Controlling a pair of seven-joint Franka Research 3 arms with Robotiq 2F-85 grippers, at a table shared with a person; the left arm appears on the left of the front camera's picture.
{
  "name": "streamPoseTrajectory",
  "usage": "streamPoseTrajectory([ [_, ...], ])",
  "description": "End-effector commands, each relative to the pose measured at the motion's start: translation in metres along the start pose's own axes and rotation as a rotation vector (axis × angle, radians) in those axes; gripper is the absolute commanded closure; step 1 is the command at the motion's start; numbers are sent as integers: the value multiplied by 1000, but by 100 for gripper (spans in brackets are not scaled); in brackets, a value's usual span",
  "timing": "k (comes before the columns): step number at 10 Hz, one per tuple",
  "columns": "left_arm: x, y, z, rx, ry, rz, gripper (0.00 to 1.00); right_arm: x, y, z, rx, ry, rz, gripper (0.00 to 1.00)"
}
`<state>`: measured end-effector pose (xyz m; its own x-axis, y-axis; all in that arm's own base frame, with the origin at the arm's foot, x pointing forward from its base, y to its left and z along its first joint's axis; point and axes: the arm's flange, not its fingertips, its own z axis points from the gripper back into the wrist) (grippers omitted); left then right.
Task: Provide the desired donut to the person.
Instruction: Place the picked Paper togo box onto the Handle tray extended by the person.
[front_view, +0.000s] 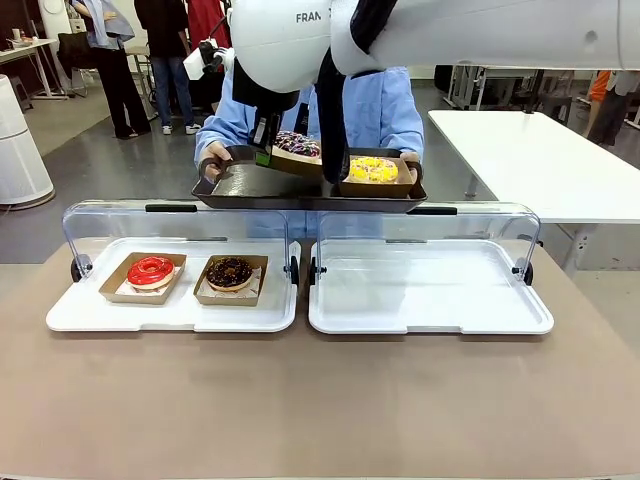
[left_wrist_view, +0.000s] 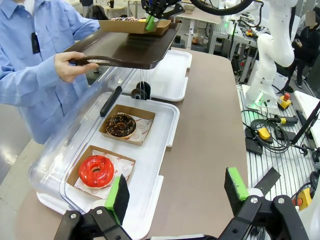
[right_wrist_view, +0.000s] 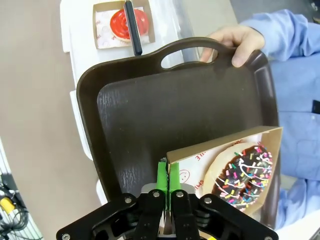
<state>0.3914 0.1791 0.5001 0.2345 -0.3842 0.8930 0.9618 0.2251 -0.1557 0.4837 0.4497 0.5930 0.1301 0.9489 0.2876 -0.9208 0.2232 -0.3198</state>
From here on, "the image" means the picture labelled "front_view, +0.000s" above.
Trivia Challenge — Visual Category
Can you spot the person's right forearm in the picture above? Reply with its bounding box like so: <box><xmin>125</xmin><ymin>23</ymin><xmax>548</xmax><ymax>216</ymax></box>
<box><xmin>194</xmin><ymin>112</ymin><xmax>251</xmax><ymax>156</ymax></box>

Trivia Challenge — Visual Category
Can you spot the black office chair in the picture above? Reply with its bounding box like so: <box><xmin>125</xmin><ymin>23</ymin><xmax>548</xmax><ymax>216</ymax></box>
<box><xmin>56</xmin><ymin>32</ymin><xmax>97</xmax><ymax>99</ymax></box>

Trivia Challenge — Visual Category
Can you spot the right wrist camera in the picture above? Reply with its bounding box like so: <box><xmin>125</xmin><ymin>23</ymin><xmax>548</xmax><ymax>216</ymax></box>
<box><xmin>182</xmin><ymin>41</ymin><xmax>225</xmax><ymax>82</ymax></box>

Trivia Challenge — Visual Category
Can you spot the bystander in red top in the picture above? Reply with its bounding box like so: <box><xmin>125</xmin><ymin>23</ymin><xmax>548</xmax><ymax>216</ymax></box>
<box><xmin>187</xmin><ymin>0</ymin><xmax>234</xmax><ymax>109</ymax></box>

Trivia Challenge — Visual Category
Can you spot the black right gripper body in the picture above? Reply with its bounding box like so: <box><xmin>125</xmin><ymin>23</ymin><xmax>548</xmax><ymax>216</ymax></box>
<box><xmin>231</xmin><ymin>62</ymin><xmax>302</xmax><ymax>117</ymax></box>

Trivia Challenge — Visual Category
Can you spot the bystander in red vest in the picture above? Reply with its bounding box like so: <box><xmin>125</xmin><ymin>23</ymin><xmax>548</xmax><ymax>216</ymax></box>
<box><xmin>583</xmin><ymin>69</ymin><xmax>637</xmax><ymax>147</ymax></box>

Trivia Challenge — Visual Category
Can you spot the person's right hand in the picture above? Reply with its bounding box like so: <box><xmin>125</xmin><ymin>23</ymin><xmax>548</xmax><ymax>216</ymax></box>
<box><xmin>199</xmin><ymin>142</ymin><xmax>234</xmax><ymax>183</ymax></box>

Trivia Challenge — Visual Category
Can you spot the red glazed donut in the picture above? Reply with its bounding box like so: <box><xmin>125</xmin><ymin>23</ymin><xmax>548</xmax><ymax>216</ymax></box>
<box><xmin>126</xmin><ymin>255</ymin><xmax>176</xmax><ymax>294</ymax></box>

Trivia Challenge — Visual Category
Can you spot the clear hinged display lid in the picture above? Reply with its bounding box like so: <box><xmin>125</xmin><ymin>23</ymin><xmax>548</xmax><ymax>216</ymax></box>
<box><xmin>62</xmin><ymin>199</ymin><xmax>301</xmax><ymax>287</ymax></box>
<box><xmin>309</xmin><ymin>201</ymin><xmax>543</xmax><ymax>287</ymax></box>

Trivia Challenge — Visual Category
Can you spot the dark serving tray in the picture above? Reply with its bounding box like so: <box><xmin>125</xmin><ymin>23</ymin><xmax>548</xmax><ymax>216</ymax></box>
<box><xmin>191</xmin><ymin>145</ymin><xmax>429</xmax><ymax>215</ymax></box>

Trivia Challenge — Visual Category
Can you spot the person's left forearm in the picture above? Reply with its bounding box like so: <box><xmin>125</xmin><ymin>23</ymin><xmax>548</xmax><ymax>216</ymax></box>
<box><xmin>379</xmin><ymin>112</ymin><xmax>425</xmax><ymax>159</ymax></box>

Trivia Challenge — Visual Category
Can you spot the bystander with light-blue shirt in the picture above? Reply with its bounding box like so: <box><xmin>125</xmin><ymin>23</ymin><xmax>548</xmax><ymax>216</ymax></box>
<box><xmin>69</xmin><ymin>0</ymin><xmax>152</xmax><ymax>140</ymax></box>

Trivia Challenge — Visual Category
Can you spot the seated bystander in black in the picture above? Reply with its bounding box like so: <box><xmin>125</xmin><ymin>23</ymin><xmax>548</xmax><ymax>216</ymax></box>
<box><xmin>432</xmin><ymin>64</ymin><xmax>455</xmax><ymax>94</ymax></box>

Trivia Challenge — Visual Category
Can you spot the large white table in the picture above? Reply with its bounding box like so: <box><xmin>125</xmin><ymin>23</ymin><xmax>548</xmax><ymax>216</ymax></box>
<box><xmin>427</xmin><ymin>109</ymin><xmax>640</xmax><ymax>271</ymax></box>

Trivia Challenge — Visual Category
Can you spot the white background desk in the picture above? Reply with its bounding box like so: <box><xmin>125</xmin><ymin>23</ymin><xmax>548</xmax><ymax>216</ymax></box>
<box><xmin>0</xmin><ymin>38</ymin><xmax>70</xmax><ymax>101</ymax></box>

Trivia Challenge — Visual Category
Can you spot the bystander in black and jeans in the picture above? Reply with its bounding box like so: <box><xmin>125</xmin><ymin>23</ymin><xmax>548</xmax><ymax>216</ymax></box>
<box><xmin>133</xmin><ymin>0</ymin><xmax>202</xmax><ymax>136</ymax></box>

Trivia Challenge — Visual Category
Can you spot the white air purifier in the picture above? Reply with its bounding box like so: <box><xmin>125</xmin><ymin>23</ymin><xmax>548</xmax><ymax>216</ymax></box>
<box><xmin>0</xmin><ymin>73</ymin><xmax>55</xmax><ymax>206</ymax></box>

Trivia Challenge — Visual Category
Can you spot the person in blue shirt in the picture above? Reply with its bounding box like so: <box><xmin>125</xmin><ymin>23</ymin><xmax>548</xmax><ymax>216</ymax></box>
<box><xmin>194</xmin><ymin>64</ymin><xmax>425</xmax><ymax>239</ymax></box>

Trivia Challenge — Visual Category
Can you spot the chocolate glazed donut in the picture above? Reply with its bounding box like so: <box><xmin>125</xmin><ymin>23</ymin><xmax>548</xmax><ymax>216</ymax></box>
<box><xmin>205</xmin><ymin>256</ymin><xmax>254</xmax><ymax>293</ymax></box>

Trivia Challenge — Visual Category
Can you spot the black tripod pole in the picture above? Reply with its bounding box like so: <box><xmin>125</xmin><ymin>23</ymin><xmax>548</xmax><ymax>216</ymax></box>
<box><xmin>523</xmin><ymin>69</ymin><xmax>547</xmax><ymax>116</ymax></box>

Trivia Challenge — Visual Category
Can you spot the white background workbench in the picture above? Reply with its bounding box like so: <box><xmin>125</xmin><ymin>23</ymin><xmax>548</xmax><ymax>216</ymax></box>
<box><xmin>446</xmin><ymin>64</ymin><xmax>551</xmax><ymax>111</ymax></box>

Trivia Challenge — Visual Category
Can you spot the brown cardboard donut box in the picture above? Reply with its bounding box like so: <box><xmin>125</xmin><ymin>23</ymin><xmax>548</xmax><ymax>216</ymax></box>
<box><xmin>193</xmin><ymin>254</ymin><xmax>270</xmax><ymax>308</ymax></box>
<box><xmin>98</xmin><ymin>252</ymin><xmax>188</xmax><ymax>305</ymax></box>
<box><xmin>269</xmin><ymin>144</ymin><xmax>325</xmax><ymax>179</ymax></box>
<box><xmin>338</xmin><ymin>155</ymin><xmax>419</xmax><ymax>198</ymax></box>

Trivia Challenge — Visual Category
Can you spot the white display tray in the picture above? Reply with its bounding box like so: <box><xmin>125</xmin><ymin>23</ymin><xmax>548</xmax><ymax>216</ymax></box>
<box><xmin>308</xmin><ymin>238</ymin><xmax>555</xmax><ymax>336</ymax></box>
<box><xmin>45</xmin><ymin>238</ymin><xmax>302</xmax><ymax>334</ymax></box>

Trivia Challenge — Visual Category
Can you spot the purple sprinkled donut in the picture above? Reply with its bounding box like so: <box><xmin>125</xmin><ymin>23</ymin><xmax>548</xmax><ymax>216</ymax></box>
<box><xmin>272</xmin><ymin>130</ymin><xmax>323</xmax><ymax>162</ymax></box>

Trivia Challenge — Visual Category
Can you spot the yellow sprinkled donut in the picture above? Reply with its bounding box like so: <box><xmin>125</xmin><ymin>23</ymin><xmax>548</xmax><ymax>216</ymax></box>
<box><xmin>348</xmin><ymin>156</ymin><xmax>400</xmax><ymax>185</ymax></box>

